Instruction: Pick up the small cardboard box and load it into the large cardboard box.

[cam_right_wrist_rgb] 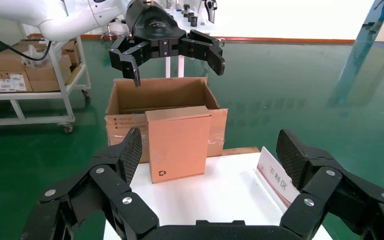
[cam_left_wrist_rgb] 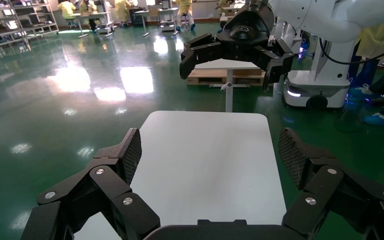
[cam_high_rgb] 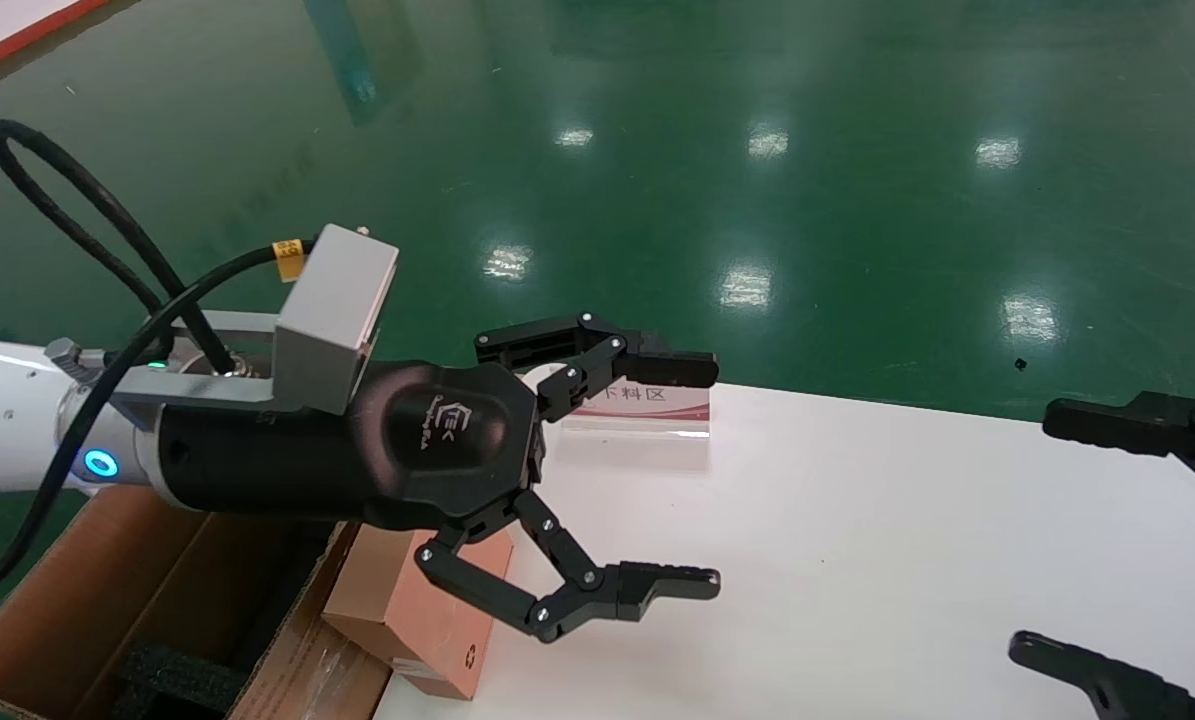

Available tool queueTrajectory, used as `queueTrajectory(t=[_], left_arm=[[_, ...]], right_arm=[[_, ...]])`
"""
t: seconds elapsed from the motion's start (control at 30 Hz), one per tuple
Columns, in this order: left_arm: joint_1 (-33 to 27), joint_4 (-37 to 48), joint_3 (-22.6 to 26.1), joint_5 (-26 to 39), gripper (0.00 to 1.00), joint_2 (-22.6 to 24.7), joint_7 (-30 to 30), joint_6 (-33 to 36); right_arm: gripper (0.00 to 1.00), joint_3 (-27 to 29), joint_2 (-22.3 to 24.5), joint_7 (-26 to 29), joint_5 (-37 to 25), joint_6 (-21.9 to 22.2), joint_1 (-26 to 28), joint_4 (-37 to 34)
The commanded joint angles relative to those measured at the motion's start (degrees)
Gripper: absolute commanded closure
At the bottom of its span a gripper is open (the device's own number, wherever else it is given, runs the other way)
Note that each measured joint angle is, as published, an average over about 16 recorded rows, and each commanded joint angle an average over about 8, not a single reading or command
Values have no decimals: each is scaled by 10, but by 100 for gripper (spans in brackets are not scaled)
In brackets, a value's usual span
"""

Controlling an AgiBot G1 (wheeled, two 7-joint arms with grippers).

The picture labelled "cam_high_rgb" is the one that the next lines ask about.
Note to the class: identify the acrylic sign with red print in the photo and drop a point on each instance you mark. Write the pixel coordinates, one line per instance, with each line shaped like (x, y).
(657, 410)

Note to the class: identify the small cardboard box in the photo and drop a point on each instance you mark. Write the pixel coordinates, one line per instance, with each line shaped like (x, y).
(397, 610)

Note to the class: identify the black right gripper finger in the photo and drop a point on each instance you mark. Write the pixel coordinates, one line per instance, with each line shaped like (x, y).
(1107, 680)
(1107, 425)

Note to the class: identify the silver camera mount bracket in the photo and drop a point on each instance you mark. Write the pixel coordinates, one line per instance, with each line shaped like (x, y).
(207, 390)

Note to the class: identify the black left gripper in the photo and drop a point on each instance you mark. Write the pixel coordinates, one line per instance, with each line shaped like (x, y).
(357, 450)

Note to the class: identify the large open cardboard box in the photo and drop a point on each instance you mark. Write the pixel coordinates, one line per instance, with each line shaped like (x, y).
(87, 580)

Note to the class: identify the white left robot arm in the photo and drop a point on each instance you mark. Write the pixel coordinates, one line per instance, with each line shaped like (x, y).
(7, 420)

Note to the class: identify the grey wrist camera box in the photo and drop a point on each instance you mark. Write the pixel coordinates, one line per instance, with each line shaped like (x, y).
(332, 310)

